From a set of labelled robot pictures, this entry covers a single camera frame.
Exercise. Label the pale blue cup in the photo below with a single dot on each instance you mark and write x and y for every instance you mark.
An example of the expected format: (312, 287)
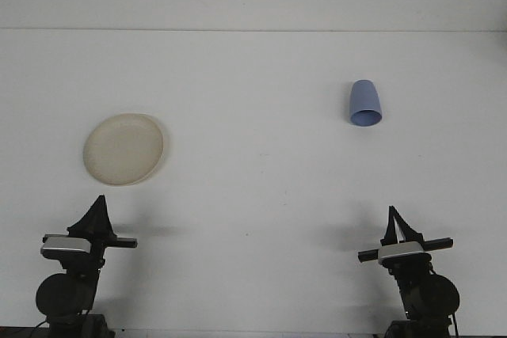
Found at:
(364, 102)

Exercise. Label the pale round plate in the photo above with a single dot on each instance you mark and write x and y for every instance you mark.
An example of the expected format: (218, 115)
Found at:
(123, 150)

